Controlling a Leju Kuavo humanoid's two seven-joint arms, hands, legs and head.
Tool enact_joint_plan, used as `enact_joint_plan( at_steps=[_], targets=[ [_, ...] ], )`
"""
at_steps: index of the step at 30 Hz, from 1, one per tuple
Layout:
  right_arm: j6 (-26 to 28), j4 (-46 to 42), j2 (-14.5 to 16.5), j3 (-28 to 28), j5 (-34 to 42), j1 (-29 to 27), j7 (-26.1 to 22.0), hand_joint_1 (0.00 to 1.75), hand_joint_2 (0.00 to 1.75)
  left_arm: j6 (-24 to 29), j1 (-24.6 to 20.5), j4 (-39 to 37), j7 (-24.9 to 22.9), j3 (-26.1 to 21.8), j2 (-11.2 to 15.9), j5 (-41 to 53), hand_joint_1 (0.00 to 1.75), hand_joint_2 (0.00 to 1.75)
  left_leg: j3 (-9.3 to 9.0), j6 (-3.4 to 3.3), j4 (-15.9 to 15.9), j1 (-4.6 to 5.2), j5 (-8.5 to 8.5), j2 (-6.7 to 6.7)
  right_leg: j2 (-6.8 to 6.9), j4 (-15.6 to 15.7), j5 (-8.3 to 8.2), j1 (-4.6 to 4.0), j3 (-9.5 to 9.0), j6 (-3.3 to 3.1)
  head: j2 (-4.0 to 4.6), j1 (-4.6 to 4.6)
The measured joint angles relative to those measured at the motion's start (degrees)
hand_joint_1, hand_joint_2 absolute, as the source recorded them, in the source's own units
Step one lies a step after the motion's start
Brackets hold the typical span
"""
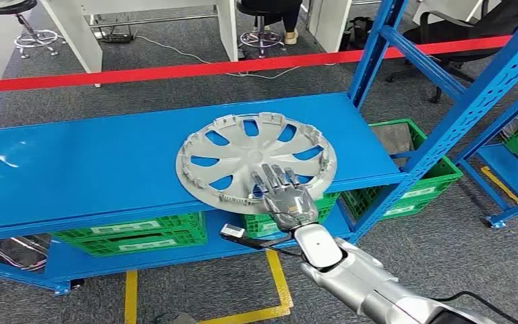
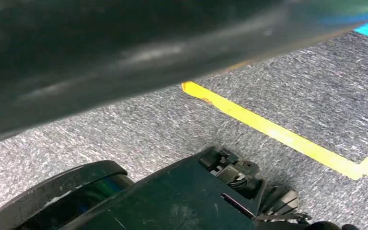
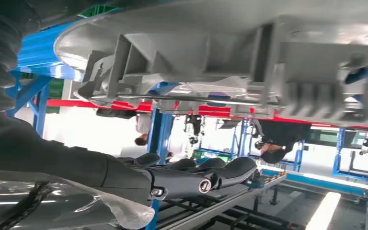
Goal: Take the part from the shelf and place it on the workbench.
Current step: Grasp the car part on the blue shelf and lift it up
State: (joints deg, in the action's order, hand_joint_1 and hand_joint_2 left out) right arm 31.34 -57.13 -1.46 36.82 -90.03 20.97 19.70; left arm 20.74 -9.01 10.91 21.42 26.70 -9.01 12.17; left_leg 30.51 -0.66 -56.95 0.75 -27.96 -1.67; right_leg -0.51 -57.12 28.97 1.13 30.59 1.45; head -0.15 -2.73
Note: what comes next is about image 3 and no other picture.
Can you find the long grey metal beam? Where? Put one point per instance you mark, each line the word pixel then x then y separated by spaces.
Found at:
pixel 222 204

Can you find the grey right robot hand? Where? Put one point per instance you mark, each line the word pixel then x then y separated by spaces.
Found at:
pixel 60 165

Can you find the blue metal shelf rack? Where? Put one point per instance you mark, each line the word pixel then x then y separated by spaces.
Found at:
pixel 38 54

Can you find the person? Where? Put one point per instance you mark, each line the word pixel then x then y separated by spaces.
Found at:
pixel 282 133
pixel 143 123

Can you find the open green plastic crate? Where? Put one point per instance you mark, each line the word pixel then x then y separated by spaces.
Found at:
pixel 55 92

